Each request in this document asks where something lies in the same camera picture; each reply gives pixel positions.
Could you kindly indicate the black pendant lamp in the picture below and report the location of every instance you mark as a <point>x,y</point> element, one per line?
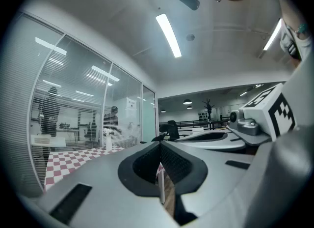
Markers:
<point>187,101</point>

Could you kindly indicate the white vase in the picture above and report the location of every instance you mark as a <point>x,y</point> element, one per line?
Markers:
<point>108,142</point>

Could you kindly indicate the person's white shirt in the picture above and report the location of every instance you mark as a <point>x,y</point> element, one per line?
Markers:
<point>307,44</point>

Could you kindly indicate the glass partition with blinds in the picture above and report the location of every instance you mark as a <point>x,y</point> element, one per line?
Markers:
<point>73,74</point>

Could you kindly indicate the pink white checkered tablecloth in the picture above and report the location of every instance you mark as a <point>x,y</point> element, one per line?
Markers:
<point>73,159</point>

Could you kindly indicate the white paper notice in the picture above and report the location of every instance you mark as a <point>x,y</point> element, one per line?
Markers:
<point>131,106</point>

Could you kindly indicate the round ceiling smoke detector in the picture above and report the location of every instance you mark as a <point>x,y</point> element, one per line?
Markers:
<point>190,37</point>

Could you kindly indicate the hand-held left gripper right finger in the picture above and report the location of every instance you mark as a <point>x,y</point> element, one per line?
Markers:
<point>216,170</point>

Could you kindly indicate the black office chair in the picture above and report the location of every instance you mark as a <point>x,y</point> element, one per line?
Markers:
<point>173,130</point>

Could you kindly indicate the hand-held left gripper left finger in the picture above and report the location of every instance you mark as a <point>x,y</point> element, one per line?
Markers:
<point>98,185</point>

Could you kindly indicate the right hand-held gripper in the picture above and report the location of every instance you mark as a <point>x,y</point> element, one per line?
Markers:
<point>257,116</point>

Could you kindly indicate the white flower bouquet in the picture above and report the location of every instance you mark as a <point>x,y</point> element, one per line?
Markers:
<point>107,130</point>

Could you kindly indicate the black coat stand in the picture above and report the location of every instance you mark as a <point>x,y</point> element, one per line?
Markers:
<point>208,110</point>

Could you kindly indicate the long ceiling light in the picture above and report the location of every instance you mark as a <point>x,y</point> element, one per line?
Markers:
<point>272,35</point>
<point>169,35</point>

